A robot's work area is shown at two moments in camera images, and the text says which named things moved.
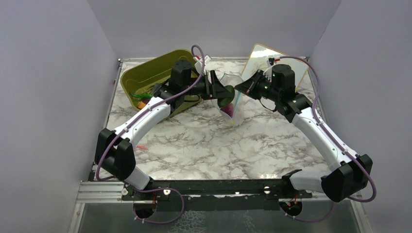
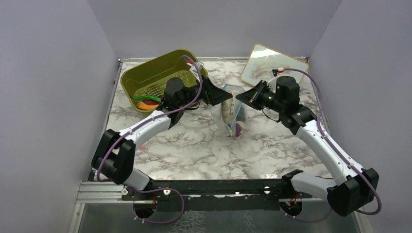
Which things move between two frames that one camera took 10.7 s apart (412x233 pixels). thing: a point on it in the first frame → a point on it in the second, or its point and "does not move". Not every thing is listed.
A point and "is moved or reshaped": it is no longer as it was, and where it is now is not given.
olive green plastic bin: (145, 77) does not move
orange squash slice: (141, 105) does not move
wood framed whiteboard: (260, 55) does not move
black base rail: (214, 194) does not move
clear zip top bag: (231, 108) is moved or reshaped
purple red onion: (229, 109) → (238, 130)
